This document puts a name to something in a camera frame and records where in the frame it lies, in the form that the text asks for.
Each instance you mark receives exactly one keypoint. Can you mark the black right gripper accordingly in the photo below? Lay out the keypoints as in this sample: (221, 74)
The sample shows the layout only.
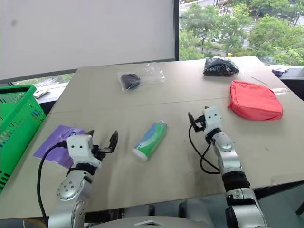
(199, 123)

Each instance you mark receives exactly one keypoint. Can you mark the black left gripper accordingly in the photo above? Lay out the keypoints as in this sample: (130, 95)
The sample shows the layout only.
(98, 153)

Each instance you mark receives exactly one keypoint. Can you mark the green roll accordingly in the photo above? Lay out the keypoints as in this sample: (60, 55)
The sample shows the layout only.
(150, 140)

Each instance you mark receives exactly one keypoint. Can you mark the purple tissue pack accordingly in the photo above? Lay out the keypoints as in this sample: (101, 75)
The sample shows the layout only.
(54, 145)

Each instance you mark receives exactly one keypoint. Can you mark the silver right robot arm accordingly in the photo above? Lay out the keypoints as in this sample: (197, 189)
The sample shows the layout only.
(228, 156)

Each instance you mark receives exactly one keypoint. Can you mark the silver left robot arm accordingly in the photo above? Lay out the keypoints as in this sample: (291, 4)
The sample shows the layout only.
(71, 187)

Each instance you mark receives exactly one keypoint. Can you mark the green plastic basket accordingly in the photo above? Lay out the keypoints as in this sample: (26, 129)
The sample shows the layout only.
(14, 90)

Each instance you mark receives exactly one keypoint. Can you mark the black crinkled plastic bag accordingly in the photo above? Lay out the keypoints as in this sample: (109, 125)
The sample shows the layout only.
(219, 66)

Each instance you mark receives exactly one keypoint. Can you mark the red fabric pouch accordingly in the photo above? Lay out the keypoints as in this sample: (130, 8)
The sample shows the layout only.
(254, 101)

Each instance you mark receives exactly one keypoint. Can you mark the clear bag with black item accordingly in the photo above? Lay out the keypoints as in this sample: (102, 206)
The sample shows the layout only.
(130, 80)

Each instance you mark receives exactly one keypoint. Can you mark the thin pale stick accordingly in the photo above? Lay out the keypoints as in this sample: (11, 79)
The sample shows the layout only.
(260, 80)

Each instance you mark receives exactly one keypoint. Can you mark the small white device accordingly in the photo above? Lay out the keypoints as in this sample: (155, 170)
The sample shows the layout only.
(40, 93)

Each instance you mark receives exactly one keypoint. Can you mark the dark window mullion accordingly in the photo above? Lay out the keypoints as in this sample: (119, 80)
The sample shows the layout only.
(176, 28)

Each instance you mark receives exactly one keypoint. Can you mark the small flat packet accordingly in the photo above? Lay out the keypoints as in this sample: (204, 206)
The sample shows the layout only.
(279, 70)

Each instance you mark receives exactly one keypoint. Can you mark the white roller blind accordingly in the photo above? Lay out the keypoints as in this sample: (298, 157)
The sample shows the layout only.
(83, 31)

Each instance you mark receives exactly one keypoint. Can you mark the silver robot torso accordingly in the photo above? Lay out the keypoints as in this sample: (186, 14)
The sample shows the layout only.
(178, 222)

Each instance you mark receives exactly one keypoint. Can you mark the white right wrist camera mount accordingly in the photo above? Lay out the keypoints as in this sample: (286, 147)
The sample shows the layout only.
(212, 118)

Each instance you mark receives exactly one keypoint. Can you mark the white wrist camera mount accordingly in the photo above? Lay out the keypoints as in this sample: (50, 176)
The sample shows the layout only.
(212, 118)
(78, 147)

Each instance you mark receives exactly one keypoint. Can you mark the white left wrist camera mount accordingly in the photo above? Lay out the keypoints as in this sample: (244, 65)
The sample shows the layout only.
(78, 147)

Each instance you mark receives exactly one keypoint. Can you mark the dark table frame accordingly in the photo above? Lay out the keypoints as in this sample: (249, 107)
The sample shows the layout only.
(268, 192)

